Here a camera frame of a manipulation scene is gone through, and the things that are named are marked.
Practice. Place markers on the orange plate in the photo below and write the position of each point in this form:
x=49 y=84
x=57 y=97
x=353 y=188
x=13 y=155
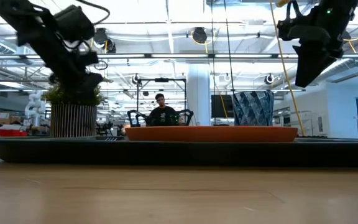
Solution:
x=210 y=133

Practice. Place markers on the person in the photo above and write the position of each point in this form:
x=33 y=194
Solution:
x=163 y=116

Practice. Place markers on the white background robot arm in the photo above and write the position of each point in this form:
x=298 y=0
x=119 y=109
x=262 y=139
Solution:
x=35 y=105

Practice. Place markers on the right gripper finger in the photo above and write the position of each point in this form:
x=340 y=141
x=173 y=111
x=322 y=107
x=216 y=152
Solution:
x=309 y=65

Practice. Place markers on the black background monitor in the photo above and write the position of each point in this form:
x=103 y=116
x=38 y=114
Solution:
x=221 y=105

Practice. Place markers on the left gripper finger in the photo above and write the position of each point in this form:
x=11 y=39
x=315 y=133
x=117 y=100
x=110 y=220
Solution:
x=68 y=91
x=92 y=82

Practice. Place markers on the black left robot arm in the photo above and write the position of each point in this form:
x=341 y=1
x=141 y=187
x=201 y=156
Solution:
x=26 y=21

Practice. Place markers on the white building column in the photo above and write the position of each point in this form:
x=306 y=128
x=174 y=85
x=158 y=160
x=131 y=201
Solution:
x=198 y=87

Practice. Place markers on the background black robot arm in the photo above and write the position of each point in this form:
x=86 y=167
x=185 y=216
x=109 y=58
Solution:
x=135 y=116
x=186 y=116

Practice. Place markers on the small potted green plant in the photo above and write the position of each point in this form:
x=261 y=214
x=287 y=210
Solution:
x=73 y=121

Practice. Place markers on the long ceiling light bar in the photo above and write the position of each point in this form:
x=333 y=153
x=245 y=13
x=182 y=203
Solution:
x=166 y=56

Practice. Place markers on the black serving tray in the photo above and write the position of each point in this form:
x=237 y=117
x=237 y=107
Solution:
x=166 y=155

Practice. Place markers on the background black frame station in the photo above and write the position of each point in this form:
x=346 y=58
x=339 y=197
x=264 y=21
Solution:
x=162 y=80

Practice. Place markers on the blue patterned cup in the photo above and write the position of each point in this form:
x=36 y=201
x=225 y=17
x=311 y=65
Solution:
x=253 y=109

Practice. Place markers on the red storage box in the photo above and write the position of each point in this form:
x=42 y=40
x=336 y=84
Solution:
x=9 y=133

